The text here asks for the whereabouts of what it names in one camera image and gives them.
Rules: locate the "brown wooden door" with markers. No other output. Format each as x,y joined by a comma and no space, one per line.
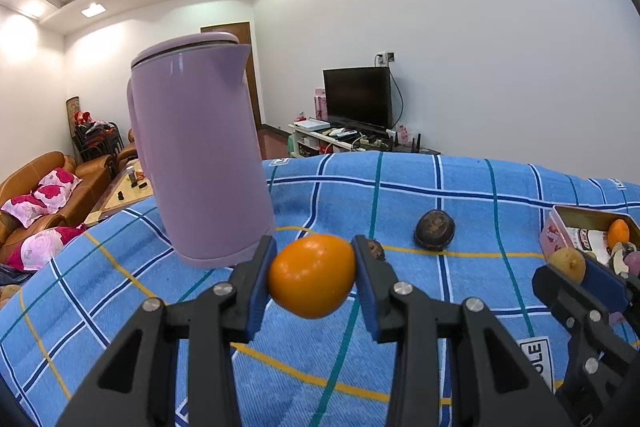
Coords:
241,31

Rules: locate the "pink floral cushion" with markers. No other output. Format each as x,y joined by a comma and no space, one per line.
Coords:
51,194

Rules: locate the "white TV stand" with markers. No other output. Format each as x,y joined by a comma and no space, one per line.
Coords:
310,141

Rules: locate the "blue plaid tablecloth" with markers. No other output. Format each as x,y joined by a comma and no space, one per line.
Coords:
297,372

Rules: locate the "cut taro root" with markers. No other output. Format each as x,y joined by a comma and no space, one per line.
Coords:
617,258

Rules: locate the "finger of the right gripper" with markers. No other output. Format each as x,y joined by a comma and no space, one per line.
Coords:
605,286

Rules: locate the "purple sweet potato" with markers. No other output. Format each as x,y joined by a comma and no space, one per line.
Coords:
632,260

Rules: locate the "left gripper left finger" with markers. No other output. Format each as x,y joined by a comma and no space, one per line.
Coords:
230,312

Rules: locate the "orange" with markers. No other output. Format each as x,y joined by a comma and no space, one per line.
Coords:
618,232
313,276

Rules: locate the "pink metal tin box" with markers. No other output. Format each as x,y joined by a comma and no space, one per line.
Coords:
554,232

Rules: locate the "small green-brown round fruit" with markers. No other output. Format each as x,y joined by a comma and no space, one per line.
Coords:
570,262

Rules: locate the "orange at tin back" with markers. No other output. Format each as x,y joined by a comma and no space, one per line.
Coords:
618,232

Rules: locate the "purple electric kettle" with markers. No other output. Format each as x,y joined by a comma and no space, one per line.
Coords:
196,139

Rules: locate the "dark brown passion fruit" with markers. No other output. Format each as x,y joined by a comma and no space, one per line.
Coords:
434,230

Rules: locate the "black television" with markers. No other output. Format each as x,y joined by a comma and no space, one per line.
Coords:
359,96

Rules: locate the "brown leather sofa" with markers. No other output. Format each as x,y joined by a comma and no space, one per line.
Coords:
95,175

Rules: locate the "paper leaflet in tin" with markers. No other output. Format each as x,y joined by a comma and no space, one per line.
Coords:
591,242

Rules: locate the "wooden coffee table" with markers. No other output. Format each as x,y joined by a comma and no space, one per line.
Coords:
129,187

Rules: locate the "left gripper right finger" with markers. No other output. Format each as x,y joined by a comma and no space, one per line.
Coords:
397,312

